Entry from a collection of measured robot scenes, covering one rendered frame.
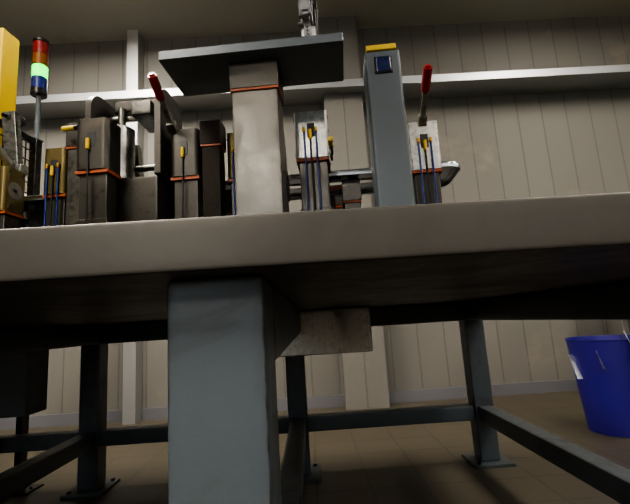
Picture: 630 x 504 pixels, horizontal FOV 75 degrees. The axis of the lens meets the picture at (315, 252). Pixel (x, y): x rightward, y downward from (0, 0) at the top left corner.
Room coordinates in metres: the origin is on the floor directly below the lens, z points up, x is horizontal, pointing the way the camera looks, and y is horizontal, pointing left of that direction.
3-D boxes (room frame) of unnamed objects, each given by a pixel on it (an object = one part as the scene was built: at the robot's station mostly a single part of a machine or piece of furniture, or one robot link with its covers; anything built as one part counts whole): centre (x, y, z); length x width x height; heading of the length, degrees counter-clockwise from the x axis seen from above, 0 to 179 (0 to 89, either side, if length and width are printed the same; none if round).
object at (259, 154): (0.80, 0.10, 0.92); 0.10 x 0.08 x 0.45; 86
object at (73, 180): (0.95, 0.55, 0.91); 0.07 x 0.05 x 0.42; 176
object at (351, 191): (1.12, -0.11, 0.84); 0.12 x 0.05 x 0.29; 176
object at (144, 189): (0.95, 0.42, 0.94); 0.18 x 0.13 x 0.49; 86
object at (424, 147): (0.94, -0.27, 0.88); 0.12 x 0.07 x 0.36; 176
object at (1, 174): (1.00, 0.78, 0.87); 0.10 x 0.07 x 0.35; 176
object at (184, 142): (0.93, 0.29, 0.89); 0.12 x 0.07 x 0.38; 176
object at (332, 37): (0.80, 0.10, 1.16); 0.37 x 0.14 x 0.02; 86
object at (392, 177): (0.79, -0.16, 0.92); 0.08 x 0.08 x 0.44; 86
